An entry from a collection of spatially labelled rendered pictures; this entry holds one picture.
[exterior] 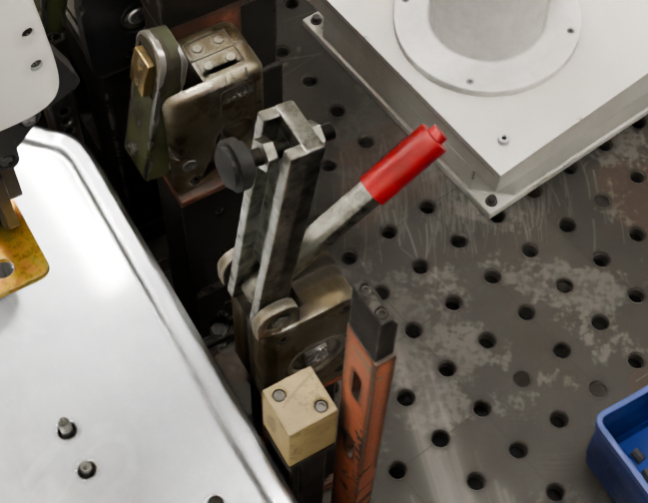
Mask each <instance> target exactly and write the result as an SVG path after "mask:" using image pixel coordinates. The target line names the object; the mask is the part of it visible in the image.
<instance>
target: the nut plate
mask: <svg viewBox="0 0 648 503"><path fill-rule="evenodd" d="M11 202H12V205H13V208H14V210H15V213H16V216H17V218H18V221H19V224H20V226H18V227H16V228H14V229H11V230H4V228H3V226H2V224H1V223H0V262H5V261H6V262H10V263H12V264H13V265H14V270H13V272H12V273H11V274H10V275H9V276H7V277H5V278H0V298H2V297H4V296H6V295H8V294H11V293H13V292H15V291H17V290H19V289H21V288H23V287H26V286H28V285H30V284H32V283H34V282H36V281H38V280H41V279H42V278H44V277H45V276H46V275H47V274H48V273H49V270H50V266H49V263H48V261H47V259H46V257H45V255H44V253H43V252H42V250H41V248H40V246H39V244H38V242H37V240H36V239H35V237H34V235H33V233H32V231H31V229H30V228H29V226H28V224H27V222H26V220H25V218H24V217H23V215H22V213H21V211H20V209H19V207H18V205H17V204H16V202H15V200H14V199H13V200H11Z"/></svg>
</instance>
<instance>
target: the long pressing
mask: <svg viewBox="0 0 648 503"><path fill-rule="evenodd" d="M17 150H18V153H19V156H20V161H19V163H18V165H17V166H16V167H15V168H14V169H15V172H16V175H17V178H18V181H19V183H20V186H21V189H22V192H23V195H22V196H20V197H18V198H15V199H14V200H15V202H16V204H17V205H18V207H19V209H20V211H21V213H22V215H23V217H24V218H25V220H26V222H27V224H28V226H29V228H30V229H31V231H32V233H33V235H34V237H35V239H36V240H37V242H38V244H39V246H40V248H41V250H42V252H43V253H44V255H45V257H46V259H47V261H48V263H49V266H50V270H49V273H48V274H47V275H46V276H45V277H44V278H42V279H41V280H38V281H36V282H34V283H32V284H30V285H28V286H26V287H23V288H21V289H19V290H17V291H15V292H13V293H11V294H8V295H6V296H4V297H2V298H0V503H208V502H209V500H210V498H212V497H213V496H220V497H221V498H222V499H223V500H224V503H299V501H298V499H297V498H296V496H295V494H294V492H293V491H292V489H291V487H290V486H289V484H288V482H287V481H286V479H285V477H284V475H283V474H282V472H281V470H280V469H279V467H278V465H277V464H276V462H275V460H274V458H273V457H272V455H271V453H270V452H269V450H268V448H267V447H266V445H265V443H264V442H263V440H262V438H261V436H260V435H259V433H258V431H257V430H256V428H255V426H254V425H253V423H252V421H251V419H250V418H249V416H248V414H247V413H246V411H245V409H244V408H243V406H242V404H241V402H240V401H239V399H238V397H237V396H236V395H235V393H234V392H233V390H232V388H231V386H230V385H229V383H228V381H227V380H226V378H225V376H224V375H223V373H222V371H221V369H220V368H219V366H218V364H217V363H216V361H215V359H214V358H213V356H212V354H211V352H210V351H209V349H208V347H207V346H206V344H205V342H204V341H203V339H202V337H201V336H200V334H199V332H198V330H197V329H196V327H195V325H194V324H193V322H192V320H191V319H190V317H189V315H188V313H187V312H186V310H185V308H184V307H183V305H182V303H181V302H180V300H179V298H178V296H177V295H176V293H175V291H174V290H173V288H172V286H171V285H170V283H169V281H168V279H167V278H166V276H165V274H164V273H163V271H162V269H161V268H160V266H159V264H158V262H157V261H156V259H155V257H154V256H153V254H152V252H151V251H150V249H149V247H148V246H147V244H146V242H145V240H144V239H143V237H142V235H141V234H140V232H139V230H138V229H137V227H136V225H135V223H134V222H133V220H132V218H131V217H130V215H129V213H128V212H127V210H126V208H125V206H124V205H123V203H122V201H121V200H120V198H119V196H118V195H117V193H116V191H115V189H114V188H113V186H112V184H111V183H110V181H109V179H108V178H107V176H106V174H105V172H104V171H103V169H102V167H101V166H100V164H99V162H98V161H97V159H96V157H95V155H94V154H93V152H92V151H91V150H90V149H89V147H88V146H86V145H85V144H84V143H83V142H82V141H80V140H79V139H77V138H76V137H74V136H72V135H70V134H67V133H64V132H60V131H55V130H51V129H46V128H42V127H38V126H34V127H33V128H32V130H31V131H30V132H29V134H28V135H27V136H26V138H25V139H24V140H23V142H22V143H21V144H20V146H19V147H18V148H17ZM61 417H67V418H68V419H69V420H70V422H71V423H72V424H74V425H75V426H76V428H77V432H76V434H75V435H74V437H72V438H71V439H62V438H61V437H60V436H59V435H58V430H59V427H58V420H59V419H60V418H61ZM86 461H90V462H93V463H94V464H95V465H96V468H97V469H96V473H95V475H94V476H93V477H91V478H89V479H84V478H81V477H80V476H79V475H78V467H79V466H80V465H81V464H82V463H83V462H86Z"/></svg>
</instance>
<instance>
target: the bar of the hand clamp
mask: <svg viewBox="0 0 648 503"><path fill-rule="evenodd" d="M335 138H336V132H335V128H334V126H333V124H332V123H330V122H328V123H325V124H322V125H320V124H318V123H316V122H315V121H313V120H307V119H306V118H305V116H304V115H303V113H302V112H301V110H300V109H299V108H298V106H297V105H296V103H295V102H294V101H287V102H284V103H281V104H278V105H276V106H274V107H271V108H268V109H265V110H262V111H259V112H258V115H257V121H256V127H255V133H254V138H253V144H252V149H251V150H249V149H248V147H247V146H246V145H245V144H244V143H243V142H242V141H239V140H238V139H237V138H235V137H229V138H227V139H224V140H221V141H219V142H218V146H217V148H216V150H215V162H216V167H217V170H218V173H219V175H220V177H221V179H222V181H223V183H224V184H225V186H226V187H227V188H229V189H230V190H233V191H234V192H236V193H241V192H244V197H243V203H242V209H241V214H240V220H239V226H238V232H237V238H236V244H235V249H234V255H233V261H232V267H231V273H230V279H229V284H228V292H229V293H230V295H231V297H236V296H238V295H241V294H243V291H242V287H241V285H242V284H243V282H244V278H245V276H246V275H248V274H249V273H251V272H254V271H257V270H258V269H260V271H259V276H258V280H257V285H256V290H255V295H254V300H253V305H252V310H251V314H250V319H249V326H250V328H251V329H252V330H253V318H254V317H255V315H256V314H257V313H258V312H259V311H260V310H261V309H263V308H264V307H266V306H267V305H269V304H271V303H273V302H275V301H277V300H279V299H282V298H286V297H289V294H290V290H291V286H292V282H293V278H294V274H295V270H296V266H297V262H298V258H299V254H300V250H301V246H302V242H303V238H304V234H305V230H306V226H307V222H308V218H309V214H310V210H311V206H312V202H313V198H314V194H315V190H316V186H317V182H318V178H319V174H320V170H321V166H322V162H323V158H324V151H325V143H327V142H329V141H332V140H335Z"/></svg>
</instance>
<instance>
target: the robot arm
mask: <svg viewBox="0 0 648 503"><path fill-rule="evenodd" d="M393 26H394V33H395V37H396V40H397V43H398V45H399V48H400V50H401V51H402V53H403V55H404V56H405V58H406V59H407V61H408V62H409V63H410V64H411V65H412V66H413V67H414V68H415V69H416V70H417V71H418V72H419V73H420V74H422V75H423V76H424V77H426V78H427V79H428V80H430V81H432V82H434V83H435V84H437V85H439V86H441V87H443V88H445V89H448V90H451V91H454V92H457V93H460V94H465V95H470V96H476V97H501V96H510V95H514V94H518V93H522V92H526V91H528V90H531V89H533V88H536V87H538V86H540V85H542V84H543V83H545V82H547V81H548V80H550V79H551V78H553V77H554V76H555V75H556V74H557V73H558V72H559V71H561V70H562V69H563V68H564V66H565V65H566V64H567V62H568V61H569V60H570V58H571V57H572V55H573V53H574V51H575V48H576V46H577V44H578V40H579V35H580V30H581V10H580V6H579V1H578V0H395V3H394V13H393ZM79 83H80V79H79V77H78V75H77V73H76V72H75V70H74V68H73V67H72V65H71V63H70V62H69V60H68V59H67V58H66V57H65V56H64V55H63V54H62V53H61V52H60V51H59V50H57V49H56V48H55V47H54V46H53V45H52V44H51V43H50V42H49V41H48V38H47V36H46V33H45V30H44V27H43V25H42V22H41V19H40V17H39V14H38V11H37V9H36V6H35V3H34V1H33V0H0V223H1V224H2V226H3V228H4V230H11V229H14V228H16V227H18V226H20V224H19V221H18V218H17V216H16V213H15V210H14V208H13V205H12V202H11V200H13V199H15V198H18V197H20V196H22V195H23V192H22V189H21V186H20V183H19V181H18V178H17V175H16V172H15V169H14V168H15V167H16V166H17V165H18V163H19V161H20V156H19V153H18V150H17V148H18V147H19V146H20V144H21V143H22V142H23V140H24V139H25V138H26V136H27V135H28V134H29V132H30V131H31V130H32V128H33V127H34V126H35V124H36V123H37V122H38V120H39V119H40V117H41V111H42V110H43V109H44V108H46V109H49V108H50V107H51V106H53V105H54V104H55V103H57V102H58V101H59V100H61V99H62V98H63V97H65V96H66V95H67V94H69V93H70V92H71V91H73V90H74V89H75V88H76V87H77V86H78V85H79Z"/></svg>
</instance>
